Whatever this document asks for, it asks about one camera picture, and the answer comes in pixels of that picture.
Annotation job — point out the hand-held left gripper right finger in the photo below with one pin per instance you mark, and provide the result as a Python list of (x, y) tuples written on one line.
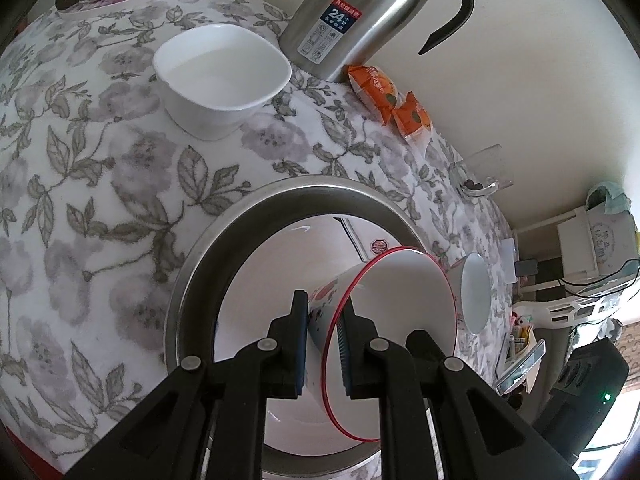
[(344, 355)]

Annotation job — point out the black charger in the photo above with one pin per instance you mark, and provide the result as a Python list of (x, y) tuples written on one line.
[(527, 268)]

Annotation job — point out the white power strip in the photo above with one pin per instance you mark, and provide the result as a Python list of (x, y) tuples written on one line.
[(509, 260)]

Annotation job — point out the dark brown lump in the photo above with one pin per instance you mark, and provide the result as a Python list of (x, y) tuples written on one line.
[(475, 186)]

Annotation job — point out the white square bowl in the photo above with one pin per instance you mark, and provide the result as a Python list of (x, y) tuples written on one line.
[(220, 70)]

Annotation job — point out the green bag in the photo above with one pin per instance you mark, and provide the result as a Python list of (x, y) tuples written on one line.
[(607, 197)]

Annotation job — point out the strawberry print bowl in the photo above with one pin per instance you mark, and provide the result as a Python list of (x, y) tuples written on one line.
[(400, 300)]

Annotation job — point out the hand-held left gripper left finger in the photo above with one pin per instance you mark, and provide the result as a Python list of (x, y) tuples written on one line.
[(300, 355)]

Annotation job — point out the clear glass mug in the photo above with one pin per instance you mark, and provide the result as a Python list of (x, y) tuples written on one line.
[(482, 167)]

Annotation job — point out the pale blue round bowl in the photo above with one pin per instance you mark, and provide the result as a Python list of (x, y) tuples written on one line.
[(475, 295)]

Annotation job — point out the stainless steel thermos jug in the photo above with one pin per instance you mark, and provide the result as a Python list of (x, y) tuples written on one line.
[(350, 0)]

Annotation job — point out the orange snack packet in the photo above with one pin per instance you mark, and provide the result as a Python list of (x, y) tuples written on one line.
[(412, 117), (372, 90)]

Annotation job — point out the stainless steel basin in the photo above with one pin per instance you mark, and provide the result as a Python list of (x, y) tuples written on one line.
[(210, 260)]

